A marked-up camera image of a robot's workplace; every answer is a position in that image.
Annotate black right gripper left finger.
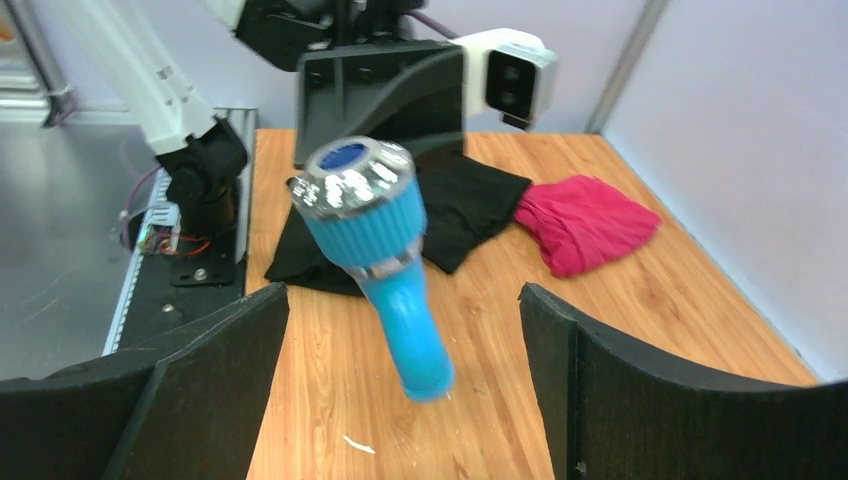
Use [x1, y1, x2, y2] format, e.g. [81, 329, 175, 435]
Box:
[1, 284, 289, 479]

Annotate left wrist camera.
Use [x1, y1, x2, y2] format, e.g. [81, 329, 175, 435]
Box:
[450, 28, 558, 131]

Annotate black cloth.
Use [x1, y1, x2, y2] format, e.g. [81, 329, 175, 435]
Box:
[265, 156, 532, 297]

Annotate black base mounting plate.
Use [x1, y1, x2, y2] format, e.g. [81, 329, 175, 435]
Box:
[103, 221, 246, 355]

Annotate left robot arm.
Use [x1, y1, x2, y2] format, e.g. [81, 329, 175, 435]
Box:
[52, 1, 474, 238]

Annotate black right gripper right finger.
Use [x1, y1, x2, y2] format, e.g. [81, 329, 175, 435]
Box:
[519, 283, 847, 479]

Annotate blue water faucet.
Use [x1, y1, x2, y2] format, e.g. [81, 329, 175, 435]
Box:
[289, 136, 454, 402]

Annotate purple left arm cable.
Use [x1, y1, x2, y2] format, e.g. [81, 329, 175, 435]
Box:
[119, 165, 164, 253]

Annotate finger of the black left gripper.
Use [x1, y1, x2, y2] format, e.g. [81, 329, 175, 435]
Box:
[294, 40, 465, 169]

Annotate magenta cloth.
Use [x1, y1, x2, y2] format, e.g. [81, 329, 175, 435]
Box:
[514, 175, 662, 278]

